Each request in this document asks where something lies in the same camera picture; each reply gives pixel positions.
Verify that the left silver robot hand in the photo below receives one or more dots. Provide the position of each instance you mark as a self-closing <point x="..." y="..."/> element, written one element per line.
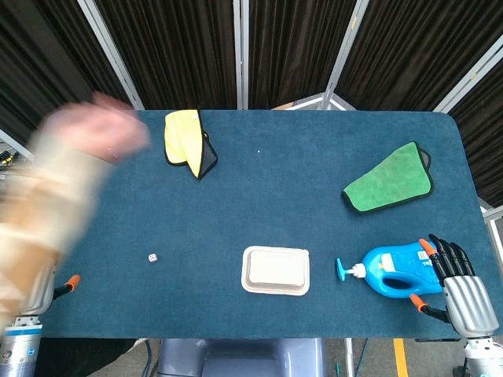
<point x="43" y="290"/>

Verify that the blurred human hand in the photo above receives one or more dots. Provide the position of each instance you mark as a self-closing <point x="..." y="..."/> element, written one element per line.
<point x="98" y="131"/>

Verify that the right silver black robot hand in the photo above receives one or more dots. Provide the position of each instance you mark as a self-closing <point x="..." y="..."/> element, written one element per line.
<point x="460" y="282"/>

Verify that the beige sleeved human forearm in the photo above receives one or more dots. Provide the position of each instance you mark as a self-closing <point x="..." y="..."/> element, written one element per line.
<point x="43" y="220"/>

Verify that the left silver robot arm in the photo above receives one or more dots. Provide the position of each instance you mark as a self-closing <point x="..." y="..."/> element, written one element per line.
<point x="17" y="349"/>

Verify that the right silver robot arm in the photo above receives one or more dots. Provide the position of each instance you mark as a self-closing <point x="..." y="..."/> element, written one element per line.
<point x="481" y="357"/>

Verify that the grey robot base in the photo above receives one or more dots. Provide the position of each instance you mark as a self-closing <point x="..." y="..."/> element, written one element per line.
<point x="241" y="358"/>

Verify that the small white die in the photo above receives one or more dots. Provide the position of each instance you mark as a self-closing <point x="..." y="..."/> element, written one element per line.
<point x="152" y="258"/>

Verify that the blue pump detergent bottle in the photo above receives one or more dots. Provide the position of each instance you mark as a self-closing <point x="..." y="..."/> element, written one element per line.
<point x="397" y="271"/>

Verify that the yellow microfiber cloth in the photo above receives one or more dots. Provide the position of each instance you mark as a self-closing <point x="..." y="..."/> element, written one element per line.
<point x="182" y="141"/>

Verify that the green microfiber cloth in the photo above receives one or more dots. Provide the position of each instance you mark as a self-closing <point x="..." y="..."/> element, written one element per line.
<point x="389" y="180"/>

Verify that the dark folding screen panels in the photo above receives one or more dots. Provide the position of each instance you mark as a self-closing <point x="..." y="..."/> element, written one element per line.
<point x="251" y="51"/>

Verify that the white rectangular tray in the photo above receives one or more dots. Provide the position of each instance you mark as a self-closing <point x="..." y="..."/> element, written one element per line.
<point x="276" y="271"/>

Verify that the blue table mat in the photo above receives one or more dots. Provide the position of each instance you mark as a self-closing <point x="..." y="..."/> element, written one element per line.
<point x="267" y="220"/>

